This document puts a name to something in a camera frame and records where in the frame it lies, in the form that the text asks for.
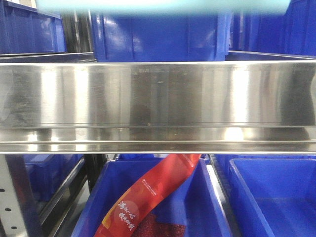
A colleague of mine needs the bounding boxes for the red snack bag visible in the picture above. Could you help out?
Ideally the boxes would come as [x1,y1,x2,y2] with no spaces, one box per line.
[94,154,201,237]

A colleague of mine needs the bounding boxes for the blue bin behind upright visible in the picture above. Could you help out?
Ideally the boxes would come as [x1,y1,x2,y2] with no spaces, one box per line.
[23,154,83,202]

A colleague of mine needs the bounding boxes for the blue bin lower right shelf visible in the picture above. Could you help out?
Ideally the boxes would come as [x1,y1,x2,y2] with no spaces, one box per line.
[212,154,316,237]

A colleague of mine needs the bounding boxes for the blue bin upper right shelf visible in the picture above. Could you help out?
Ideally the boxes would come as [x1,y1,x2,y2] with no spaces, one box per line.
[230,0,316,56]

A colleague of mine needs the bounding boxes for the blue bin with snack bag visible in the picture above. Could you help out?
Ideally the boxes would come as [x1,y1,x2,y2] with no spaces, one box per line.
[71,158,232,237]

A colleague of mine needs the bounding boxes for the perforated steel shelf upright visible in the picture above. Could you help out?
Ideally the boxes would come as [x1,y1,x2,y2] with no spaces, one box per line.
[0,154,43,237]

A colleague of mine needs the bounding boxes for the blue bin upper left shelf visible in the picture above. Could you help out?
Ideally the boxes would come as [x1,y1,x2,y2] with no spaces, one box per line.
[0,0,67,54]

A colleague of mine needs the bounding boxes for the light blue plastic bin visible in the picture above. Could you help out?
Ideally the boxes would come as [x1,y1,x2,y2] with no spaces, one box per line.
[36,0,290,15]

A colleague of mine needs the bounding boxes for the blue bin upper middle shelf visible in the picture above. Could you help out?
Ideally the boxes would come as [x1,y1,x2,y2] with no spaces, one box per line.
[91,13,232,62]

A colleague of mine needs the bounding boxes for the blue bin shelf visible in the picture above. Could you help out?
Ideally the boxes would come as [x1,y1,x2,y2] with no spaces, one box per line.
[0,0,67,54]
[212,154,316,237]
[230,0,316,56]
[91,13,232,62]

